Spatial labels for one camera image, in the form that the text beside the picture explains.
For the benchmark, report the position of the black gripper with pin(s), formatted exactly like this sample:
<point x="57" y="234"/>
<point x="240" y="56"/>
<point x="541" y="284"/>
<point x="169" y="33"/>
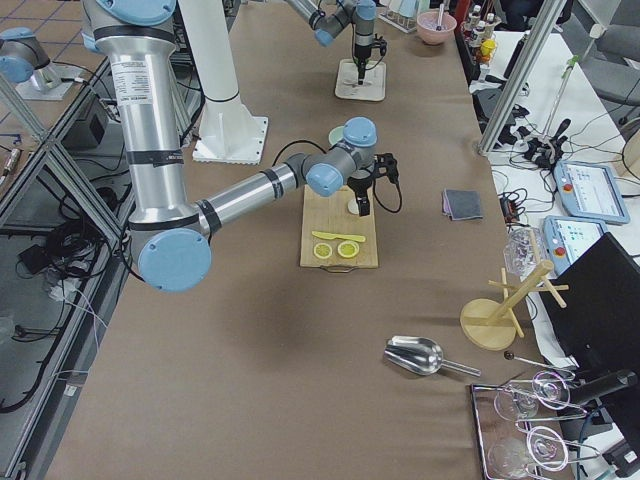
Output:
<point x="361" y="186"/>
<point x="360" y="48"/>

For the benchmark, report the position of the white round bun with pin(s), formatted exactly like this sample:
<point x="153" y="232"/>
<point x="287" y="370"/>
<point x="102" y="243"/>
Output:
<point x="353" y="207"/>

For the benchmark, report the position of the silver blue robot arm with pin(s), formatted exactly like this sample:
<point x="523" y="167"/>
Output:
<point x="360" y="15"/>
<point x="169" y="234"/>

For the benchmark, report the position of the light green ceramic bowl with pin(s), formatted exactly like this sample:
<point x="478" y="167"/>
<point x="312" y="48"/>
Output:
<point x="335" y="135"/>

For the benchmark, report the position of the pink bowl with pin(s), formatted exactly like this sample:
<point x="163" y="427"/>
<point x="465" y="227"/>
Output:
<point x="433" y="33"/>

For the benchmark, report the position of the cream rabbit tray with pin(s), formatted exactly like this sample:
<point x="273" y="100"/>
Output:
<point x="374" y="85"/>

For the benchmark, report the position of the wooden cutting board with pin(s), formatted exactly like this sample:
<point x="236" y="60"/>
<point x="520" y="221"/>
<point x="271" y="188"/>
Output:
<point x="330" y="214"/>

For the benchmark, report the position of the yellow plastic knife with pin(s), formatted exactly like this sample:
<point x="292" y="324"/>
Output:
<point x="338" y="236"/>

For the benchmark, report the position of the right lemon slice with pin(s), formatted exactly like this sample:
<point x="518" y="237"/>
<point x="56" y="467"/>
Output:
<point x="348" y="249"/>

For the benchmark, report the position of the lemon slice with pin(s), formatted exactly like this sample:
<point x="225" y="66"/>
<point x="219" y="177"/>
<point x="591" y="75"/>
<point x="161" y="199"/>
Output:
<point x="322" y="250"/>
<point x="348" y="249"/>

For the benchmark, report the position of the left lemon slice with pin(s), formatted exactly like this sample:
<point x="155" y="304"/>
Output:
<point x="322" y="250"/>

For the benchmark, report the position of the folded grey cloth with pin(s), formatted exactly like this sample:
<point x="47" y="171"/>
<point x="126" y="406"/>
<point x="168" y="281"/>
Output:
<point x="461" y="204"/>

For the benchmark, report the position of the clear plastic container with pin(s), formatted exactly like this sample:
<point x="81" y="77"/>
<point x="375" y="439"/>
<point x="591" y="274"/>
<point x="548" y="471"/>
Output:
<point x="523" y="251"/>

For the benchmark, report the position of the metal scoop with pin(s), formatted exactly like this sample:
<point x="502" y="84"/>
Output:
<point x="422" y="356"/>

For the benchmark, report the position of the wooden mug tree stand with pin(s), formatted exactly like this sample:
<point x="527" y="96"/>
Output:
<point x="493" y="325"/>

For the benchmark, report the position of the lower blue teach pendant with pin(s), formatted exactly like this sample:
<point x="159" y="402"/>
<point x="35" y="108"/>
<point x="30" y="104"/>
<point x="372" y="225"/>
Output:
<point x="567" y="238"/>

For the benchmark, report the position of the blue teach pendant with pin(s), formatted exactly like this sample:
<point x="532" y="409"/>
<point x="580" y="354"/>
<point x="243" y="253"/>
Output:
<point x="567" y="238"/>
<point x="589" y="190"/>

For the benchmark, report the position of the upper blue teach pendant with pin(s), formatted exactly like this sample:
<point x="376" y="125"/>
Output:
<point x="589" y="190"/>

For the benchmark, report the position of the black monitor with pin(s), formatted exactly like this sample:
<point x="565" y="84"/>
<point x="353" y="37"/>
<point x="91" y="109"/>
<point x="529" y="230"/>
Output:
<point x="599" y="327"/>

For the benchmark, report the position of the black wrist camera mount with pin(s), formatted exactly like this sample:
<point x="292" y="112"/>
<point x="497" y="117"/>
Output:
<point x="379" y="44"/>
<point x="385" y="165"/>

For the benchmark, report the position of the white camera pole base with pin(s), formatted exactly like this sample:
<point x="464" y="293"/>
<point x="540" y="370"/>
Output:
<point x="228" y="132"/>

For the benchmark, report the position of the aluminium frame post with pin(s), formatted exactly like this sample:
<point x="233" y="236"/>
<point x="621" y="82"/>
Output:
<point x="549" y="13"/>

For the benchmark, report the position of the wire glass rack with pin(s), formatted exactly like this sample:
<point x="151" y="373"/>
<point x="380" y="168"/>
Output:
<point x="517" y="427"/>

